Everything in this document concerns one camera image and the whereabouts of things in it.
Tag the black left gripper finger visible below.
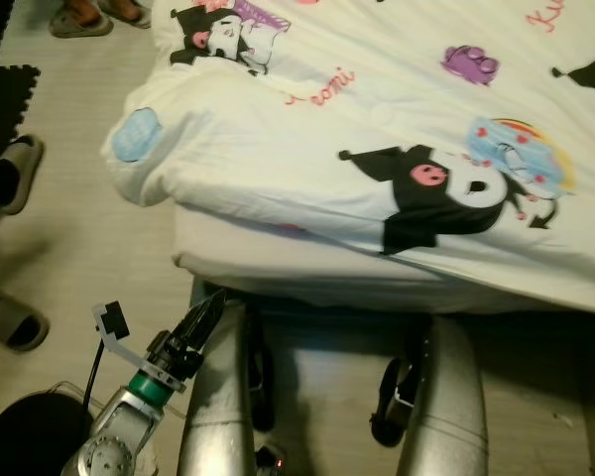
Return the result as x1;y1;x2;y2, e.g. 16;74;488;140
178;291;226;343
193;296;231;356

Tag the cream cartoon print quilt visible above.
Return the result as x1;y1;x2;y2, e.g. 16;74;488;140
101;0;595;316

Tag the cream sheeted mattress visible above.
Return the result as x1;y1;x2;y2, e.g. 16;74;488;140
174;203;595;318

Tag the small black red-lit device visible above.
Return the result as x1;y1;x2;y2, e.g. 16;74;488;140
257;445;285;473

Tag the grey slipper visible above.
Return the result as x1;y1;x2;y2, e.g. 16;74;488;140
0;288;52;354
48;0;116;40
99;0;153;30
0;134;47;217

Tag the black round bin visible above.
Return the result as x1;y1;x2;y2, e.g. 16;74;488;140
0;390;95;476

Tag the black foam puzzle mat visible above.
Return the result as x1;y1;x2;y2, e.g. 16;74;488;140
0;61;43;172

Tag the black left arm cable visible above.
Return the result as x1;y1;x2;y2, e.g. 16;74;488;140
82;342;111;409

